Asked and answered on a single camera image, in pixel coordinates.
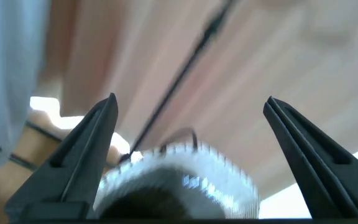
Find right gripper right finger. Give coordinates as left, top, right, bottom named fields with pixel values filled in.
left=262, top=95, right=358, bottom=218

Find black clothes rack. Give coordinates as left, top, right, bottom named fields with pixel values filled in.
left=7, top=0, right=239, bottom=172

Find white laundry basket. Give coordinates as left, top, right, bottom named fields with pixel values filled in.
left=93, top=127, right=260, bottom=220

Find pale grey shorts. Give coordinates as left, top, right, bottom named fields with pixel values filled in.
left=0, top=0, right=52, bottom=172

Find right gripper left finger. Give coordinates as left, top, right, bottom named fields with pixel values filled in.
left=4, top=92, right=119, bottom=220

